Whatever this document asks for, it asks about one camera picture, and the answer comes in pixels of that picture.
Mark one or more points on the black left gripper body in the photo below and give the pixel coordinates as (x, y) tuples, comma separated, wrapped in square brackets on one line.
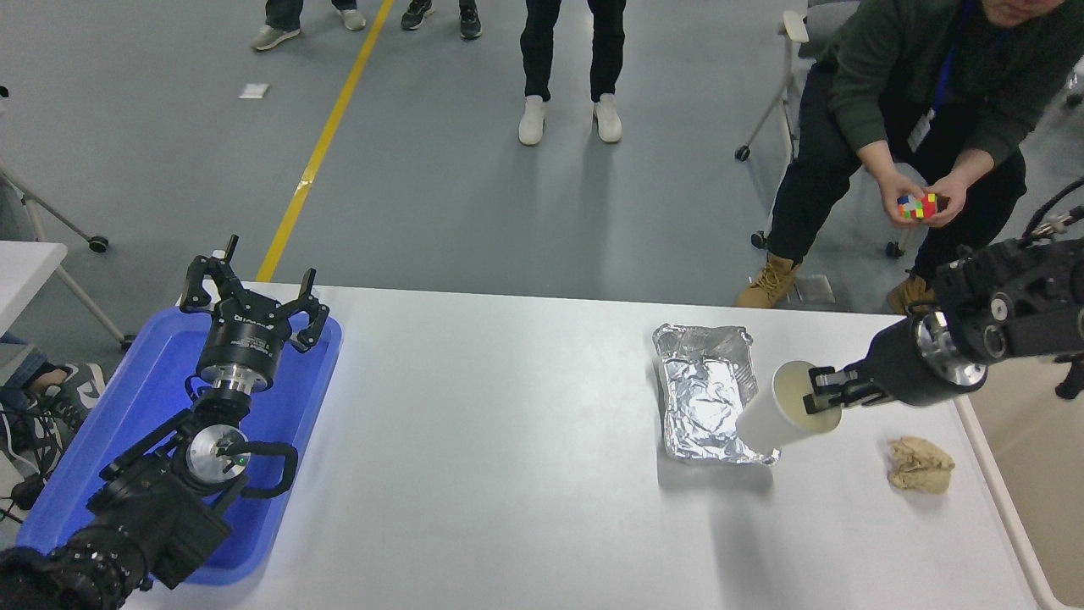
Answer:
[(244, 341)]

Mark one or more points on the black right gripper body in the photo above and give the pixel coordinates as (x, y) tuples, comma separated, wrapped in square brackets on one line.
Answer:
[(902, 366)]

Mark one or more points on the white paper cup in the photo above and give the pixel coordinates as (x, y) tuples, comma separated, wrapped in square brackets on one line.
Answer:
[(766, 424)]

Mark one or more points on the colourful puzzle cube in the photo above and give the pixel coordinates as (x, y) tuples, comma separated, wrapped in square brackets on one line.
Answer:
[(918, 207)]

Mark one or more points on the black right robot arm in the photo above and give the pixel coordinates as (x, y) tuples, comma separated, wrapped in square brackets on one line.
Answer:
[(1033, 296)]

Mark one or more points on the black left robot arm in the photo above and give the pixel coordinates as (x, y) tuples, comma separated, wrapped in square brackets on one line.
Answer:
[(161, 508)]

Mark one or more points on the seated person's left hand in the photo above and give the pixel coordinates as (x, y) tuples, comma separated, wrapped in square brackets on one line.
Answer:
[(953, 196)]

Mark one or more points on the seated person's right hand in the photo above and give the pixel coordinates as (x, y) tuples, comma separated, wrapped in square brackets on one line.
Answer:
[(893, 182)]

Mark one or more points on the grey floor plate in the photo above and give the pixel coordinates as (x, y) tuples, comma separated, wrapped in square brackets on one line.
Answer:
[(815, 290)]

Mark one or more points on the crumpled tan paper ball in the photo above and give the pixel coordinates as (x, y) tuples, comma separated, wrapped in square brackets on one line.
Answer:
[(919, 468)]

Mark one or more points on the blue plastic tray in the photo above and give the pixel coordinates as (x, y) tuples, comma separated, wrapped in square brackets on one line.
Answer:
[(144, 398)]

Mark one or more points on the silver foil tray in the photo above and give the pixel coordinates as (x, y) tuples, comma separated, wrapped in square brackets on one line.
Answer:
[(707, 390)]

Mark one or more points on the person at table edge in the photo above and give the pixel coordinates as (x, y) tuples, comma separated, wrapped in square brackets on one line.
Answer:
[(78, 385)]

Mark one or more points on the large pale bin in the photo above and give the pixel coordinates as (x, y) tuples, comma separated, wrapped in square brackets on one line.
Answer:
[(1042, 483)]

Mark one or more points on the white paper scrap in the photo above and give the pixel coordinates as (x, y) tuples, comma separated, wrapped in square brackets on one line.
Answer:
[(254, 91)]

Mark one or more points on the white rolling side table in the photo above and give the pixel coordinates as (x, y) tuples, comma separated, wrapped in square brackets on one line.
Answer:
[(25, 271)]

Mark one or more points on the standing person, grey sneakers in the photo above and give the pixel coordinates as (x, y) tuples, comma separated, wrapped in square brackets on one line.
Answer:
[(275, 36)]

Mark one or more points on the standing person, white shoes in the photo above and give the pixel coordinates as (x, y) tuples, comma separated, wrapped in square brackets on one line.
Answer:
[(533, 119)]

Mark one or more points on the seated person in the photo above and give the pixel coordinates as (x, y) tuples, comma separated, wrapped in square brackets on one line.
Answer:
[(881, 59)]

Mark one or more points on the standing person, dark sneakers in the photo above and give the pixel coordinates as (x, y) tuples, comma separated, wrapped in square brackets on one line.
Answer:
[(470, 21)]

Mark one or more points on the white frame wheeled chair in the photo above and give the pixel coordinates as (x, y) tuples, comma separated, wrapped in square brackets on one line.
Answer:
[(794, 24)]

